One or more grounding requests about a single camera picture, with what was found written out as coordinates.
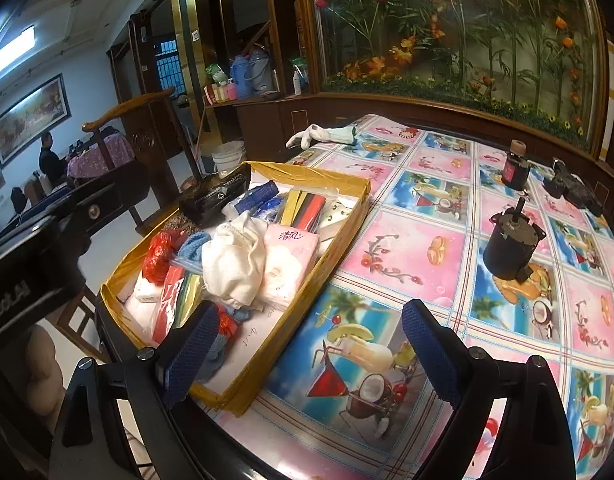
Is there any person's left hand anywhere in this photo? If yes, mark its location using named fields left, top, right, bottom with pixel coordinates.
left=0, top=324, right=65, bottom=430

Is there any blue knitted cloth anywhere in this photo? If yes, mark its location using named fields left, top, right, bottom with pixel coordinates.
left=173, top=231, right=211, bottom=274

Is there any yellow cardboard box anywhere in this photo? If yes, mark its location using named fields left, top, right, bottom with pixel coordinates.
left=99, top=160, right=373, bottom=417

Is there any black tool on table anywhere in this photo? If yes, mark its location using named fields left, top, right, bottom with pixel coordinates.
left=543, top=158, right=603, bottom=217

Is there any white bucket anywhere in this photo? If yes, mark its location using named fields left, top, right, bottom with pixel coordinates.
left=211, top=140, right=245, bottom=172

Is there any black snack packet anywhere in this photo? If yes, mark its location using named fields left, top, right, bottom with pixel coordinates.
left=178, top=162, right=251, bottom=228

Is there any red plastic bag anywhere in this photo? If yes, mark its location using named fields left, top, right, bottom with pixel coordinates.
left=141, top=230, right=180, bottom=286

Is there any blue thermos jug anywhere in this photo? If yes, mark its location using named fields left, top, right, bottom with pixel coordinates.
left=230, top=55, right=253, bottom=100

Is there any seated person in background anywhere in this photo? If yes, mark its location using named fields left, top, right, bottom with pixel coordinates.
left=39, top=131, right=68, bottom=188

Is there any framed wall painting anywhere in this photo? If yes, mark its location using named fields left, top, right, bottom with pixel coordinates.
left=0, top=74, right=72, bottom=169

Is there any black cylindrical motor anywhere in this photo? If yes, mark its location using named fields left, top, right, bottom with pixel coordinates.
left=482, top=196, right=546, bottom=283

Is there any colourful printed tablecloth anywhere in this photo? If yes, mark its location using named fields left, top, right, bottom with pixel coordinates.
left=215, top=116, right=614, bottom=479

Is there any pink rose tissue pack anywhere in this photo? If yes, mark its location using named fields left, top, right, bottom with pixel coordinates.
left=258, top=223, right=320, bottom=311

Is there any white cloth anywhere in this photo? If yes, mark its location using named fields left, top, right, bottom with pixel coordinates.
left=201, top=212, right=268, bottom=308

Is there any wooden chair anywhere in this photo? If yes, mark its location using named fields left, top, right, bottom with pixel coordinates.
left=48, top=89, right=201, bottom=362

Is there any dark bottle with cork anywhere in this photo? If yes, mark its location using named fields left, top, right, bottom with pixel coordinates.
left=502, top=140, right=529, bottom=192

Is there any blue tissue packet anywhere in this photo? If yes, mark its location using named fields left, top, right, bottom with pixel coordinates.
left=234, top=180, right=279, bottom=214

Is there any flower bamboo wall panel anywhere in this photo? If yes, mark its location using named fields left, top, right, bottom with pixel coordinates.
left=313, top=0, right=607, bottom=151

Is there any rainbow striped sponge pack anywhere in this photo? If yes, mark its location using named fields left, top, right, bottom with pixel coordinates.
left=278, top=190, right=325, bottom=233

